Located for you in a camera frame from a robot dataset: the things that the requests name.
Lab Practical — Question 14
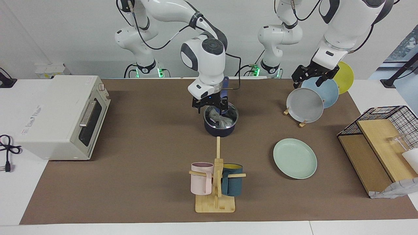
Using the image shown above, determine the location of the yellow plate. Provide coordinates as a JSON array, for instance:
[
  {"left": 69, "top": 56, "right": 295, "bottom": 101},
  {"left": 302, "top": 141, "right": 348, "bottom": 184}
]
[{"left": 332, "top": 61, "right": 354, "bottom": 95}]

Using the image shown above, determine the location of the pale green plate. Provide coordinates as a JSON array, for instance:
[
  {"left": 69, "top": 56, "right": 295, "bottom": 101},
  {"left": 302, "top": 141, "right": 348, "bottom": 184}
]
[{"left": 273, "top": 138, "right": 318, "bottom": 180}]

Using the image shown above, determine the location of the grey plate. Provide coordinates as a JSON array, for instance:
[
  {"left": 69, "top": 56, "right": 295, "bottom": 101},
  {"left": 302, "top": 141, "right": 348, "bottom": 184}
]
[{"left": 286, "top": 87, "right": 324, "bottom": 124}]

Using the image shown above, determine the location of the window pane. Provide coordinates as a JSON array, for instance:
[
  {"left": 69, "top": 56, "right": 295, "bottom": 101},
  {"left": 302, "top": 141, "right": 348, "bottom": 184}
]
[{"left": 384, "top": 24, "right": 418, "bottom": 62}]

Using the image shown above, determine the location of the grey patterned cloth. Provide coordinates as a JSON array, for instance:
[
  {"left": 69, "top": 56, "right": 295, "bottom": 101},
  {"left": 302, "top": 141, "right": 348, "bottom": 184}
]
[{"left": 369, "top": 178, "right": 418, "bottom": 199}]

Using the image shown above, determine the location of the black pot with blue handle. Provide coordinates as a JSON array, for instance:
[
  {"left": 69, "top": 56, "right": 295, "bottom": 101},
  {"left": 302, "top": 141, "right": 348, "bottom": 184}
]
[{"left": 203, "top": 76, "right": 239, "bottom": 137}]

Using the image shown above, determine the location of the black power cable with plug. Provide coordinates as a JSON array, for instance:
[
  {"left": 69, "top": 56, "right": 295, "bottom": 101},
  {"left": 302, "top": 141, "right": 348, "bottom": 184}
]
[{"left": 0, "top": 134, "right": 22, "bottom": 173}]

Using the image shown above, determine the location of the light blue plate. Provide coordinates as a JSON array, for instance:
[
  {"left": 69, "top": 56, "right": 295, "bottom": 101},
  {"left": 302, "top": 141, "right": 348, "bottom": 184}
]
[{"left": 301, "top": 77, "right": 340, "bottom": 109}]

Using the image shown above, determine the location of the glass lid with blue knob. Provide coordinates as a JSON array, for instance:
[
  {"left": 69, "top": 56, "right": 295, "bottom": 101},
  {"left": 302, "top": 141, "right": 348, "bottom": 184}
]
[{"left": 203, "top": 102, "right": 239, "bottom": 128}]

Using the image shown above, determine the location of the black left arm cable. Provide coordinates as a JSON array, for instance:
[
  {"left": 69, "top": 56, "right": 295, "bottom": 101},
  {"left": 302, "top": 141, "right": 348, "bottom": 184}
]
[{"left": 291, "top": 0, "right": 395, "bottom": 54}]

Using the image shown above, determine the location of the brown table mat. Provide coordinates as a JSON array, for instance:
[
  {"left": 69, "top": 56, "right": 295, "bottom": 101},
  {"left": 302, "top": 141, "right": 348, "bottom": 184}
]
[{"left": 20, "top": 78, "right": 418, "bottom": 225}]

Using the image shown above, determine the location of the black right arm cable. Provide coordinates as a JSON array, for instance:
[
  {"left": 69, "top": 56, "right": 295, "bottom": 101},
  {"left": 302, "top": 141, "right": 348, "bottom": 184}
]
[{"left": 116, "top": 0, "right": 242, "bottom": 90}]

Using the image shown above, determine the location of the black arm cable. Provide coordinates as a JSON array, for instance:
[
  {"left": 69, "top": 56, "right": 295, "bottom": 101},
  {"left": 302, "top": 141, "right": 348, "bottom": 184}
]
[
  {"left": 116, "top": 0, "right": 242, "bottom": 90},
  {"left": 291, "top": 0, "right": 395, "bottom": 54}
]

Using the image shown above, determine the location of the black stand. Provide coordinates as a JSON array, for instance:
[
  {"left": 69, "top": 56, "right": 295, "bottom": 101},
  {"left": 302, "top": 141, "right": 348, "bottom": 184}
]
[
  {"left": 0, "top": 68, "right": 17, "bottom": 88},
  {"left": 380, "top": 54, "right": 418, "bottom": 88}
]

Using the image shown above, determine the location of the wooden mug tree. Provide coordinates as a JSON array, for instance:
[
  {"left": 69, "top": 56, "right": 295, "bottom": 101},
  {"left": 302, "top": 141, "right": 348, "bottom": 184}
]
[{"left": 189, "top": 136, "right": 246, "bottom": 213}]

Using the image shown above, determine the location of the white wall box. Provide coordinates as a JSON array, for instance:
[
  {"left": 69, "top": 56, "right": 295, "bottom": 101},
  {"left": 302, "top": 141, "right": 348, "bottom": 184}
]
[{"left": 35, "top": 64, "right": 66, "bottom": 79}]

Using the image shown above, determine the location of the white vermicelli bundle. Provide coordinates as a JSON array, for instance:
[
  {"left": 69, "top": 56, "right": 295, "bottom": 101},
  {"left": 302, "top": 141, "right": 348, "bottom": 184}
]
[{"left": 209, "top": 109, "right": 235, "bottom": 128}]

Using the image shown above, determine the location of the beige toaster oven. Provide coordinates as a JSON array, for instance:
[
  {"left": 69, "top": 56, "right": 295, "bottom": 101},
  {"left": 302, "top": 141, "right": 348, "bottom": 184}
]
[{"left": 15, "top": 75, "right": 111, "bottom": 161}]

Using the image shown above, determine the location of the pink mug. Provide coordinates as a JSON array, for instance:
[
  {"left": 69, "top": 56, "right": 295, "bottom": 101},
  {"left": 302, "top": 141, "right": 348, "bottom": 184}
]
[{"left": 191, "top": 162, "right": 214, "bottom": 196}]

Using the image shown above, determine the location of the wooden plate rack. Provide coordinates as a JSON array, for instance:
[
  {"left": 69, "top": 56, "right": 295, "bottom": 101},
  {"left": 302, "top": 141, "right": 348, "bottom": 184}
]
[{"left": 283, "top": 106, "right": 309, "bottom": 128}]

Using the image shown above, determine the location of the white cup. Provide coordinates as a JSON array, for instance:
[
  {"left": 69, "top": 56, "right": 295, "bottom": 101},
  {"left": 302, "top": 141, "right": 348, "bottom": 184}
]
[{"left": 402, "top": 149, "right": 418, "bottom": 173}]

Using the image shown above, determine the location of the dark teal mug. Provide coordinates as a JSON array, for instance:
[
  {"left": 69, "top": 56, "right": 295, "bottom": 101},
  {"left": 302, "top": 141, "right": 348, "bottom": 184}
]
[{"left": 221, "top": 163, "right": 243, "bottom": 196}]

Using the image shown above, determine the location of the wooden shelf with wire basket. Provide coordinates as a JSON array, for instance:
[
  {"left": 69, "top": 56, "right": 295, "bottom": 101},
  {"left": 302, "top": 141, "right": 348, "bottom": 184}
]
[{"left": 337, "top": 105, "right": 418, "bottom": 196}]

